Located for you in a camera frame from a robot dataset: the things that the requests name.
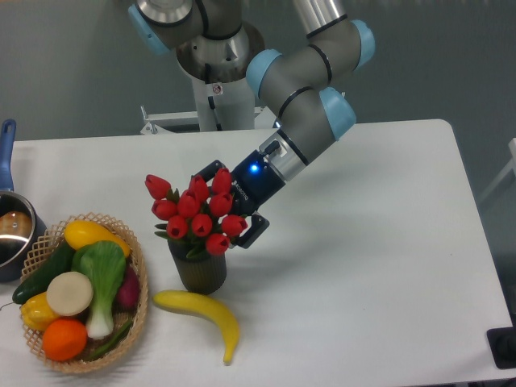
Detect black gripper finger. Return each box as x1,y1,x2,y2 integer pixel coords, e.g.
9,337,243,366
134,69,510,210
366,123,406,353
231,212,269,248
190,160,227,186

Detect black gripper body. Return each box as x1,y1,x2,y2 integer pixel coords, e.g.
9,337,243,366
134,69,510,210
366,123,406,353
231,150,285,215

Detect red tulip bouquet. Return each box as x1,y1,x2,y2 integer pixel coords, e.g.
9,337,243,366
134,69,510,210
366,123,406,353
144,168,248,260

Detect yellow banana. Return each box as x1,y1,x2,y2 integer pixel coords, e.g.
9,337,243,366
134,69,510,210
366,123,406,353
152,290,240,365

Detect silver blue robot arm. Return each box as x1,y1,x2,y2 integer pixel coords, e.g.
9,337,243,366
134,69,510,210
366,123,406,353
128,1,375,248

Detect dark ribbed vase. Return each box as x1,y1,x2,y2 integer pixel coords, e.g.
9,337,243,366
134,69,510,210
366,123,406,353
168,241,227,295

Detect green bok choy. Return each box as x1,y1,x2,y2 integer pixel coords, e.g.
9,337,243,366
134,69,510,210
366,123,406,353
72,240,126,339

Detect yellow squash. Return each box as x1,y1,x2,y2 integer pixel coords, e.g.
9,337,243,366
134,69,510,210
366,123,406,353
64,220,131,258

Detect purple sweet potato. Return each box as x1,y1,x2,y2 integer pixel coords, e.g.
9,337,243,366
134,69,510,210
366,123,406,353
115,265,140,310

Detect dark green cucumber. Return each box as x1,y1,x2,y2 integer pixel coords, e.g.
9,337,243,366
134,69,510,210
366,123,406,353
12,241,75,305

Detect woven wicker basket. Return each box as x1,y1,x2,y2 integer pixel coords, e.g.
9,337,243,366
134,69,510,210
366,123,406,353
21,213,148,374

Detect beige round bun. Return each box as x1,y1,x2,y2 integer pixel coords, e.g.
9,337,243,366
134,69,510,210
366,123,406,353
46,272,94,317

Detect green chili pepper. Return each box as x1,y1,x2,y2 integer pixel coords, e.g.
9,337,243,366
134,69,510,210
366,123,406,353
85,320,133,361

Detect orange fruit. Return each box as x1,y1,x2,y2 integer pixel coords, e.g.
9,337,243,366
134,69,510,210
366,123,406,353
42,318,88,361

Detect yellow bell pepper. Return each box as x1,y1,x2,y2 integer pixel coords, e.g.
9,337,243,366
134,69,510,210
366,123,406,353
20,292,60,331

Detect white furniture leg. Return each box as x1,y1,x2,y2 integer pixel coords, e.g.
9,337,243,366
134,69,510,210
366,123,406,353
490,138,516,189

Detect black device at edge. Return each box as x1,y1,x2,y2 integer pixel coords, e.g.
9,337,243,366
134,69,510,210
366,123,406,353
486,327,515,369

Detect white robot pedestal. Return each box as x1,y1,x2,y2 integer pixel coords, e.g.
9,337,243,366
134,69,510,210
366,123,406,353
189,76,255,131

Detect white metal base frame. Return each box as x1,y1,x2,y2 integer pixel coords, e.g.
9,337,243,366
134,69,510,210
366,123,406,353
139,104,279,135

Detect blue handled saucepan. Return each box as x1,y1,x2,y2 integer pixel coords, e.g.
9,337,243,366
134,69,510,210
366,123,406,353
1,119,46,283

